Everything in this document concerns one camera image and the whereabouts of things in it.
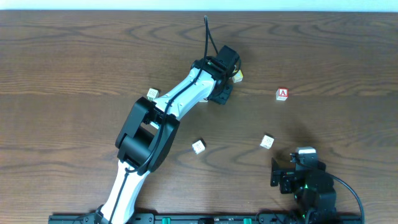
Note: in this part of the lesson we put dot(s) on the plain wooden block centre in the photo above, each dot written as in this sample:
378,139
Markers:
198,146

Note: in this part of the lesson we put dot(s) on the red letter A block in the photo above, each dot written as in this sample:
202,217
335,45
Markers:
282,94

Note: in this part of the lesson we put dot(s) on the yellow top wooden block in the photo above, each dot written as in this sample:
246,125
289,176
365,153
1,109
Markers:
237,77

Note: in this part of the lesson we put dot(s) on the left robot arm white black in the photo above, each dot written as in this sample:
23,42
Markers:
151,126

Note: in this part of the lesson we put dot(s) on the plain wooden block right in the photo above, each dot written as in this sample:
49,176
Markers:
267,142

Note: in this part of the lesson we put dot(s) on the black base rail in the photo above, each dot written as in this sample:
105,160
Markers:
149,218

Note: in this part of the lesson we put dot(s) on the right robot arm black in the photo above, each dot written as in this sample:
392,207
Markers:
312,189

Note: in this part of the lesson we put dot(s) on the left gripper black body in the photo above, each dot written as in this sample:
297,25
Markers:
222,94

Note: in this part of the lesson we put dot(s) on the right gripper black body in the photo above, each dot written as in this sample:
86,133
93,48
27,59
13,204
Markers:
286,179

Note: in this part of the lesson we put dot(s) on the plain wooden block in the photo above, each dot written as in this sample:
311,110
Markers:
267,142
198,146

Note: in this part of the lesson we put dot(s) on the green edged wooden block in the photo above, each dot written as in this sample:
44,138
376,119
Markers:
152,94

